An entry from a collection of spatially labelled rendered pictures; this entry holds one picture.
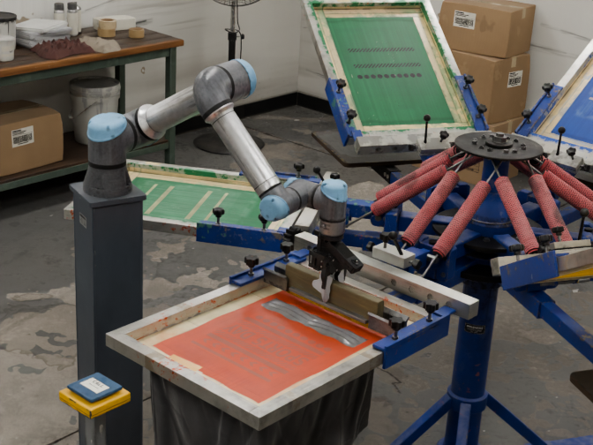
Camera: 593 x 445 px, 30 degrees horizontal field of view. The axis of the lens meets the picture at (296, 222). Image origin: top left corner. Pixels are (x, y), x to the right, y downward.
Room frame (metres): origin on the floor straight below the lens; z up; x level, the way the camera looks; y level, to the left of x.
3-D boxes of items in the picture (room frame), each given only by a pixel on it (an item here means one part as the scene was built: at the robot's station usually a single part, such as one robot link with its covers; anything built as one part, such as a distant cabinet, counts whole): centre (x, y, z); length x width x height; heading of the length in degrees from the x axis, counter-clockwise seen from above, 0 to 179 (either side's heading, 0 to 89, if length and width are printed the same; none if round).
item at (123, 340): (2.78, 0.02, 0.97); 0.79 x 0.58 x 0.04; 139
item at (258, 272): (3.14, 0.08, 0.98); 0.30 x 0.05 x 0.07; 139
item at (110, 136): (3.23, 0.59, 1.37); 0.13 x 0.12 x 0.14; 149
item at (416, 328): (2.78, -0.34, 0.98); 0.30 x 0.05 x 0.07; 139
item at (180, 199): (3.75, 0.22, 1.05); 1.08 x 0.61 x 0.23; 79
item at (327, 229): (2.96, -0.10, 1.23); 0.08 x 0.08 x 0.05
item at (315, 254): (2.96, -0.10, 1.15); 0.09 x 0.08 x 0.12; 49
